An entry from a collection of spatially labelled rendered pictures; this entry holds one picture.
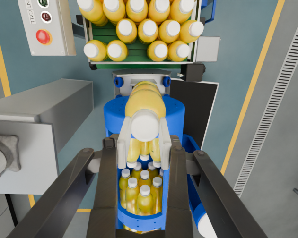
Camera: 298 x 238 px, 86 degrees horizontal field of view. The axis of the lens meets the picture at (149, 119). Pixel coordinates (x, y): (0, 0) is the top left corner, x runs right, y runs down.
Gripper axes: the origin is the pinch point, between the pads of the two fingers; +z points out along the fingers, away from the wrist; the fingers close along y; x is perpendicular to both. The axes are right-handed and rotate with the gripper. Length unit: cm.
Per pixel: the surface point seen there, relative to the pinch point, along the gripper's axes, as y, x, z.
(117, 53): -9.3, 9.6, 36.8
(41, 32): -29.9, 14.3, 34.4
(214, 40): 30, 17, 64
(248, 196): 155, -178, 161
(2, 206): -166, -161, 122
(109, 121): -11.3, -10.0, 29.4
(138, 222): -1, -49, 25
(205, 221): 36, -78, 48
